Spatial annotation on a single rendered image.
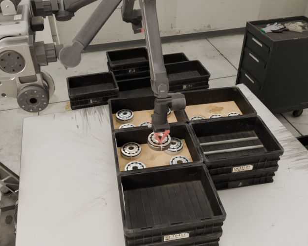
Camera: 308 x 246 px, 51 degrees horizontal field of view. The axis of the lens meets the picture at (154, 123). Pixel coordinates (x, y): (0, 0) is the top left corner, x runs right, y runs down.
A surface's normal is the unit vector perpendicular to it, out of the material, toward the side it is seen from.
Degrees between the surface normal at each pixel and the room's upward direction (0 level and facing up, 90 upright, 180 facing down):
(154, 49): 65
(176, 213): 0
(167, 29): 90
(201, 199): 0
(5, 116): 0
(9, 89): 90
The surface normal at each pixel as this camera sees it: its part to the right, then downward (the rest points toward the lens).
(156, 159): 0.00, -0.79
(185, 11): 0.27, 0.59
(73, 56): 0.25, 0.20
